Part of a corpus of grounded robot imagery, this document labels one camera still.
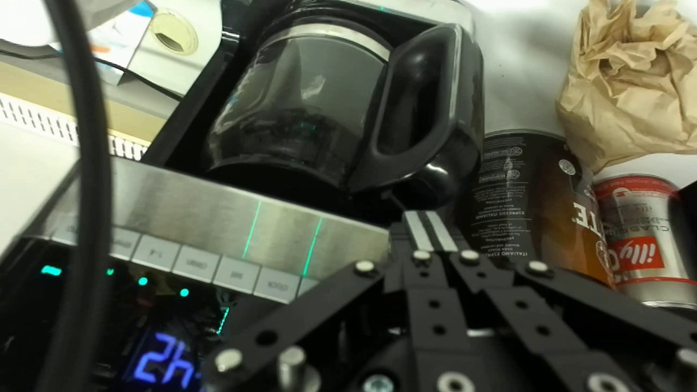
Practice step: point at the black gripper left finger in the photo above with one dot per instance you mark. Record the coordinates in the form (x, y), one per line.
(421, 291)

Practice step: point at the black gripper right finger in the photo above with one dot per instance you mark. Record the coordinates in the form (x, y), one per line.
(509, 305)

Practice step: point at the black silver drip coffeemaker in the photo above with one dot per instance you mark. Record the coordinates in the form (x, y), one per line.
(189, 218)

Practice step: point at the brown Van Houtte coffee can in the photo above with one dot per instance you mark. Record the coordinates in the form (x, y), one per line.
(523, 209)

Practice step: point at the silver red illy can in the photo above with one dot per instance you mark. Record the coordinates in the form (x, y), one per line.
(644, 248)

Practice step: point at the crumpled brown paper bag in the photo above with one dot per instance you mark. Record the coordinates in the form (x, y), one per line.
(633, 79)

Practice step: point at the beige masking tape roll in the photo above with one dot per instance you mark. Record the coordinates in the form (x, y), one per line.
(176, 34)

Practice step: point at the stack of papers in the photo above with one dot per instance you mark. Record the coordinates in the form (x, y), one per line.
(117, 36)

